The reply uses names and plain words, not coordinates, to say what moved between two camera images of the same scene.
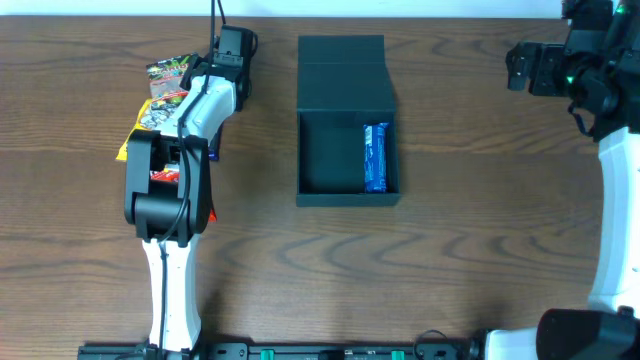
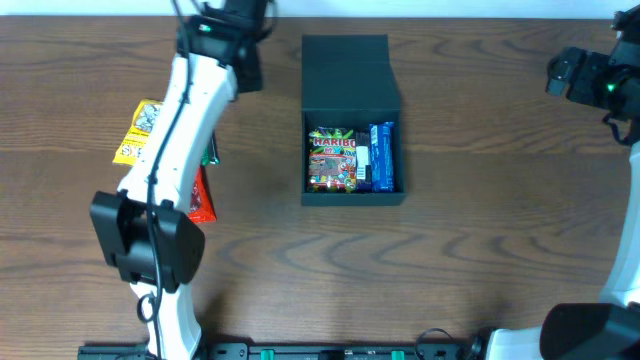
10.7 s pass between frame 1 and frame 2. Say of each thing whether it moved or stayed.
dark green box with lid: stayed
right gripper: moved
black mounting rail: stayed
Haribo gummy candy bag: moved
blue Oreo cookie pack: moved
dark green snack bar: moved
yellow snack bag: stayed
